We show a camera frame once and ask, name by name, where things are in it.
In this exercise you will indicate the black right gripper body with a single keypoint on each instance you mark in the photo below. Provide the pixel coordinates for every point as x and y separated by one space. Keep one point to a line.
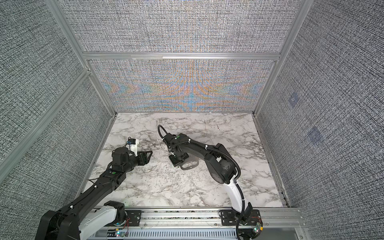
176 159

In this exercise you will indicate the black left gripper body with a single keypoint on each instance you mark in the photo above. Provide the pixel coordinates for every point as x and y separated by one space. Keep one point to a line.
140 160

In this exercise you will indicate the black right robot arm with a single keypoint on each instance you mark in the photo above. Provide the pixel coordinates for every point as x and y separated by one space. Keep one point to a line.
220 164

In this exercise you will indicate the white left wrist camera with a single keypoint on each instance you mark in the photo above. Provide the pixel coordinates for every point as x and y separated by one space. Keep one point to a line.
132 145

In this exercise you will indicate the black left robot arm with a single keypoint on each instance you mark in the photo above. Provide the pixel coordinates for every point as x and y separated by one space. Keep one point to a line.
64 224

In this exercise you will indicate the aluminium enclosure frame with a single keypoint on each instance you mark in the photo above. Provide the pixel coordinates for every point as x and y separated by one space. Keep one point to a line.
78 78

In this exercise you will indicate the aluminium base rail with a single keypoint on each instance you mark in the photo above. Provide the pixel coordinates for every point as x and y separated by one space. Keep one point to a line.
206 223

